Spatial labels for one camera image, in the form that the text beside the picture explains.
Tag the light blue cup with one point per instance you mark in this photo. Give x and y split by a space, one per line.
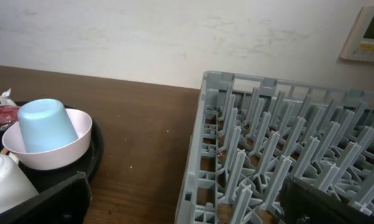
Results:
45 125

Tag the white bowl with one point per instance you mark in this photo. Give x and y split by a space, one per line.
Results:
56 158

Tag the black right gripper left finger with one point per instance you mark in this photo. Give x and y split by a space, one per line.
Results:
65 202

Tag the grey dishwasher rack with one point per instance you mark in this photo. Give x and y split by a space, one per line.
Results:
250 133

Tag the white tissue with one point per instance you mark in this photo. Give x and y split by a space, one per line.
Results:
5 100

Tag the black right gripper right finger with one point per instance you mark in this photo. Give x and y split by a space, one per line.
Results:
303 203

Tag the beige wall control panel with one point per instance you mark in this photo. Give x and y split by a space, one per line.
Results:
359 45

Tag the white plastic fork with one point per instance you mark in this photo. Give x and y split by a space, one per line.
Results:
13 157

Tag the white cup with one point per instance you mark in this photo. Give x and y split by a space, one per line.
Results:
15 187

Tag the red snack wrapper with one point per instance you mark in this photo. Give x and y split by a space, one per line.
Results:
8 116

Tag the wooden chopstick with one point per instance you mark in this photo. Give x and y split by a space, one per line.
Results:
4 151

